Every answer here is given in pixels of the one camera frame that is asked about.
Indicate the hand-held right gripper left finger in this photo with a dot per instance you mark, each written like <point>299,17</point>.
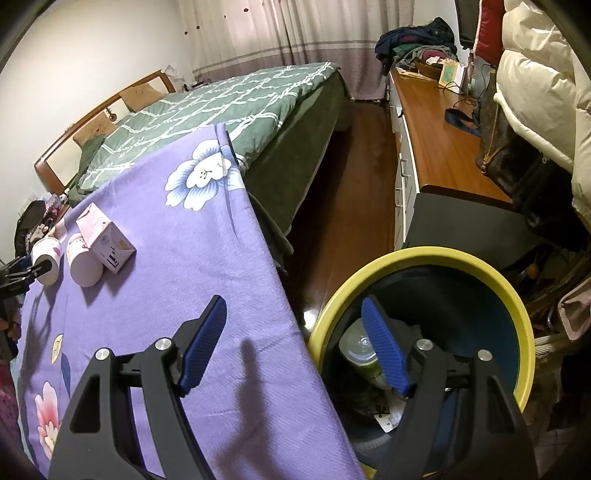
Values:
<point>203,346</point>

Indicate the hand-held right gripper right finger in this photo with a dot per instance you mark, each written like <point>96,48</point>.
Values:
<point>383,346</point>

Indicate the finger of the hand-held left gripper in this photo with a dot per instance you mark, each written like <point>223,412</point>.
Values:
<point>11,286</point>
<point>27,269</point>

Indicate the green bottle white cap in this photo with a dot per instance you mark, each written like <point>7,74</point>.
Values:
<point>360,350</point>

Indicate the white paper cup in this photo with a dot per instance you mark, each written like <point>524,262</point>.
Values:
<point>85,265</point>
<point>48,251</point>

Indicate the green white barcode box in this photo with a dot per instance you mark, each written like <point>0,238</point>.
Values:
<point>390,417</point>

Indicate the yellow rimmed blue bin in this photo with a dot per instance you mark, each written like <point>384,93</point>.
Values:
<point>438,256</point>

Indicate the black cloth bag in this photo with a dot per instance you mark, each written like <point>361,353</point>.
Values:
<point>30,224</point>

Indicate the purple floral tablecloth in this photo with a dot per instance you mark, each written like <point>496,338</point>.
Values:
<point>207,277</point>

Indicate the pink carton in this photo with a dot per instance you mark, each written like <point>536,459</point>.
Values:
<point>104,240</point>

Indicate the wooden bed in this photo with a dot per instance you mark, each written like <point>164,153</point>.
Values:
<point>46,173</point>

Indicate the brown pillow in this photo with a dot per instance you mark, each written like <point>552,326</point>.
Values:
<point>141,98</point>
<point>92,134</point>

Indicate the beige bag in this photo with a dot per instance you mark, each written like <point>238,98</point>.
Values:
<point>575,316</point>

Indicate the wooden top dresser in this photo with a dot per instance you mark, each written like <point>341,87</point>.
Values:
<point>443,152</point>

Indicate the brown patterned handbag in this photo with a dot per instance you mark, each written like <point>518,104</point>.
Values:
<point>508,143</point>

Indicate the green checked quilt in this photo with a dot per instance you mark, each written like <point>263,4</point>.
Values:
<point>221,106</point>

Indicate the green yellow card box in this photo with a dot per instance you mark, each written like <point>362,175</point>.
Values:
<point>451,76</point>

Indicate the woven brown basket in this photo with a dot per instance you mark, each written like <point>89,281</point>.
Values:
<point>429,68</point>

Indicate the pile of clothes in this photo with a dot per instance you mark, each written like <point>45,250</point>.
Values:
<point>415,44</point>

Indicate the white down jacket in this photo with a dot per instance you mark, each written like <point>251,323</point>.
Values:
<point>540,83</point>

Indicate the beige dotted curtain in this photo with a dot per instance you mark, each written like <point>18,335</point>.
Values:
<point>323,27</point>

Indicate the red garment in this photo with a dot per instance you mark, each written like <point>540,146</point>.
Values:
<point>489,32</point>

